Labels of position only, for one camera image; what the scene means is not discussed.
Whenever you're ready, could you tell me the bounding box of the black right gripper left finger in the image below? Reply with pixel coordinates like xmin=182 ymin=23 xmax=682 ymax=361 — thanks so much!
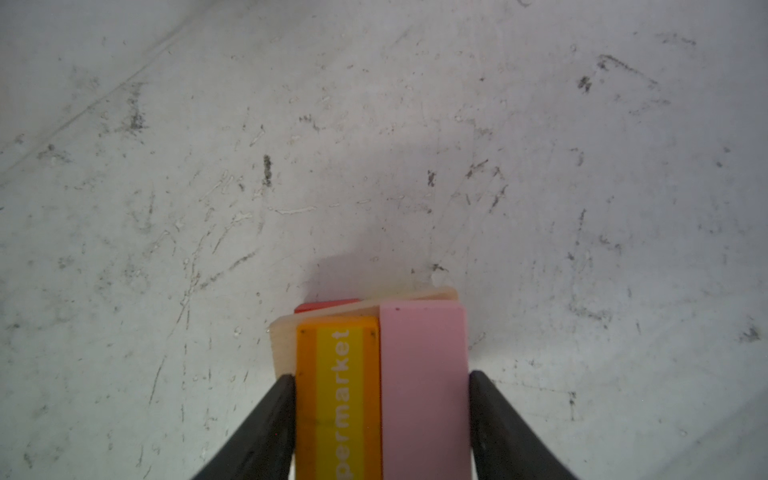
xmin=194 ymin=374 xmax=296 ymax=480

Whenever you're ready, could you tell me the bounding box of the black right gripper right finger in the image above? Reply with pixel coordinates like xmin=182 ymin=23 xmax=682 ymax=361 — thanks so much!
xmin=469 ymin=370 xmax=576 ymax=480

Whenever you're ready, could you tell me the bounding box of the pink rectangular block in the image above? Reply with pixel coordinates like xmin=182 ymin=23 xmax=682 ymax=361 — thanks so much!
xmin=380 ymin=300 xmax=472 ymax=479

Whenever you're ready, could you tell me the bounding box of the orange cylinder block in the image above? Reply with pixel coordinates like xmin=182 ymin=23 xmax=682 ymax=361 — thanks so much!
xmin=295 ymin=317 xmax=382 ymax=479

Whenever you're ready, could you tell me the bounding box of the natural wood block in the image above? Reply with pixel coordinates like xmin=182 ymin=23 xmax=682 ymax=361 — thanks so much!
xmin=268 ymin=286 xmax=459 ymax=378

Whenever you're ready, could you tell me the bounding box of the red rectangular block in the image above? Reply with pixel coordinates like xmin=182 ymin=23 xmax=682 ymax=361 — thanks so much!
xmin=294 ymin=299 xmax=359 ymax=314

